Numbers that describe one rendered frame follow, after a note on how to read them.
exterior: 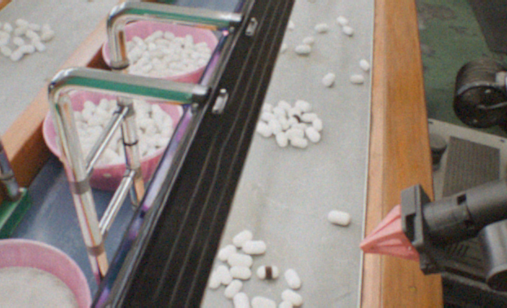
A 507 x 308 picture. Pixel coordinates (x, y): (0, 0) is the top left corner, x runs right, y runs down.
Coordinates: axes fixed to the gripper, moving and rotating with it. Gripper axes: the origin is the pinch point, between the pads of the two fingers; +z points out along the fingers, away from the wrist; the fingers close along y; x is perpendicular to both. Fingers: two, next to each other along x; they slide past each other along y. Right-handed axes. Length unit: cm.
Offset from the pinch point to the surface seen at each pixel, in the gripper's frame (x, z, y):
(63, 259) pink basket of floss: -19.9, 39.0, 4.6
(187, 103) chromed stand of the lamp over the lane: -32.9, 0.5, 8.0
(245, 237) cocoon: -3.3, 19.7, -6.3
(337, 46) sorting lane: 4, 12, -72
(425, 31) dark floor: 92, 18, -237
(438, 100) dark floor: 94, 17, -168
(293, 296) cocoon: 2.4, 13.1, 2.8
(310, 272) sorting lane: 5.1, 12.5, -3.2
